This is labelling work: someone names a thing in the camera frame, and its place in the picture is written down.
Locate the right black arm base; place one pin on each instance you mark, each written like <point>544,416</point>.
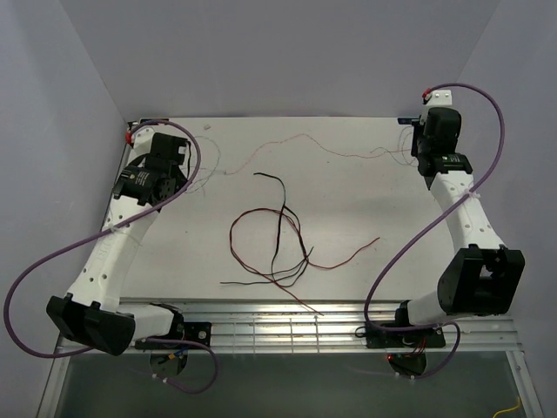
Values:
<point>406,352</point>

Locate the aluminium rail frame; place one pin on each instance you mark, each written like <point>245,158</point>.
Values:
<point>359,199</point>

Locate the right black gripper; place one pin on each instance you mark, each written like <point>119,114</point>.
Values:
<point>417,127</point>

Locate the blue corner label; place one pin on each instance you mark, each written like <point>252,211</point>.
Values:
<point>408,121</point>
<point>153,121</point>

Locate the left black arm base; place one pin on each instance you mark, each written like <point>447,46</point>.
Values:
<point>170,360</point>

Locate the right blue corner label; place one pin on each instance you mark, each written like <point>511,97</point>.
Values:
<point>408,121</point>

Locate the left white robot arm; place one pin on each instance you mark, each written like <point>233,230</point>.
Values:
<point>90,313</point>

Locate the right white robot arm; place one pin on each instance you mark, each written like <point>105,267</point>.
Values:
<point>482,277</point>

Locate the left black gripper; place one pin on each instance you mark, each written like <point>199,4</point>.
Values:
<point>182,178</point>

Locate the left blue corner label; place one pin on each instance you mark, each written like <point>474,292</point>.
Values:
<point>153,121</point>

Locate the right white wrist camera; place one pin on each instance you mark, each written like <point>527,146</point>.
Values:
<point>438,97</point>

